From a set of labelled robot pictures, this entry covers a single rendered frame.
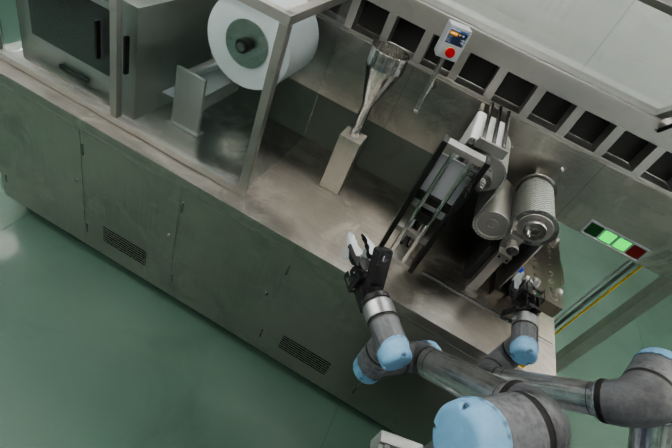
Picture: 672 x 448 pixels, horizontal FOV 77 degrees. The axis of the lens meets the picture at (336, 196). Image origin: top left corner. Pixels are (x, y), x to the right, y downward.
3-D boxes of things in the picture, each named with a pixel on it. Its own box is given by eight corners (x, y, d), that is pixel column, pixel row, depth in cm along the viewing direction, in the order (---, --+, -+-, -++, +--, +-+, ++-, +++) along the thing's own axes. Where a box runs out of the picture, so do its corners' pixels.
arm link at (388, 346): (374, 375, 95) (389, 357, 89) (360, 330, 102) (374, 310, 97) (404, 372, 98) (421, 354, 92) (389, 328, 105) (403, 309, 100)
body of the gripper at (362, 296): (341, 273, 113) (353, 313, 105) (357, 253, 108) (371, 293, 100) (365, 275, 116) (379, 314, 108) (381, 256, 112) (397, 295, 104)
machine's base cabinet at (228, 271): (7, 208, 225) (-27, 60, 171) (104, 155, 275) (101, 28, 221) (432, 470, 200) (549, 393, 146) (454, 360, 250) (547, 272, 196)
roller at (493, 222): (467, 228, 156) (485, 205, 149) (475, 193, 176) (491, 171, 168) (497, 244, 155) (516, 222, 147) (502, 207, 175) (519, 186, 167)
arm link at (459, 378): (604, 398, 70) (426, 328, 115) (557, 406, 65) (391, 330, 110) (605, 472, 69) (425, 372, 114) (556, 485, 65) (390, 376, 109)
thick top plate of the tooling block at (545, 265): (513, 296, 160) (522, 286, 156) (517, 234, 191) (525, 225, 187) (552, 318, 158) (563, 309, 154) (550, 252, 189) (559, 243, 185)
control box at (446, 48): (435, 57, 128) (452, 25, 122) (433, 49, 133) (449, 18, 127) (456, 65, 129) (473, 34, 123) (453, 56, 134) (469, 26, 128)
